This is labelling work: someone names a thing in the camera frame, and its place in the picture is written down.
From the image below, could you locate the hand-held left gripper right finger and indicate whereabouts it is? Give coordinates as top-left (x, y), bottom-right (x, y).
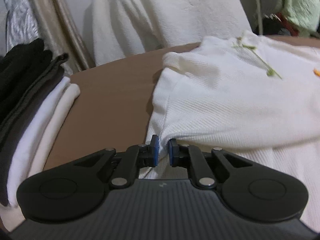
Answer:
top-left (168, 140), bottom-right (267, 189)

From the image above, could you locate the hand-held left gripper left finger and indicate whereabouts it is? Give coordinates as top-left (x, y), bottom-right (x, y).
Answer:
top-left (57, 134), bottom-right (159, 189)

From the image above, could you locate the white waffle shirt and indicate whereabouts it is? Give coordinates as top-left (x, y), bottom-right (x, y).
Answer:
top-left (139, 31), bottom-right (320, 233)

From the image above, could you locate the cream folded garment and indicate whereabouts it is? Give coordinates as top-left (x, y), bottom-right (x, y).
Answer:
top-left (0, 83), bottom-right (81, 232)

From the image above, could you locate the white folded garment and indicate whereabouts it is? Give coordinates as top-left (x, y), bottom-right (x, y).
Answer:
top-left (6, 76), bottom-right (72, 207)

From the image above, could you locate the dark grey folded garment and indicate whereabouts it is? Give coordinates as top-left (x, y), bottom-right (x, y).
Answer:
top-left (0, 52), bottom-right (69, 207)

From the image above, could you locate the white fleece blanket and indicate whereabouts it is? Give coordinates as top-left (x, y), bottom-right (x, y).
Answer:
top-left (85, 0), bottom-right (253, 67)

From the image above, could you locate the beige curtain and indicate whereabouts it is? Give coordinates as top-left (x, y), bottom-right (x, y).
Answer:
top-left (25, 0), bottom-right (97, 77)

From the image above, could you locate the black folded garment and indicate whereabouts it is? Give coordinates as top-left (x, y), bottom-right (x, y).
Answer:
top-left (0, 38), bottom-right (53, 128)

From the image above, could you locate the dark cloth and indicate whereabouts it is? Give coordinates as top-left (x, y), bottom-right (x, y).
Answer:
top-left (260, 12), bottom-right (300, 37)

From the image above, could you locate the crinkled silver foil sheet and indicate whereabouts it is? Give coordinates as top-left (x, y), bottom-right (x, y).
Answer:
top-left (2, 0), bottom-right (42, 55)

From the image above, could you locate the light green cloth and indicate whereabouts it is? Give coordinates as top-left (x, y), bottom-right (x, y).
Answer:
top-left (280, 0), bottom-right (320, 39)

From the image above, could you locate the white cable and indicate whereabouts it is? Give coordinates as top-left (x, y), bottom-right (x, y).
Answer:
top-left (251, 0), bottom-right (264, 34)

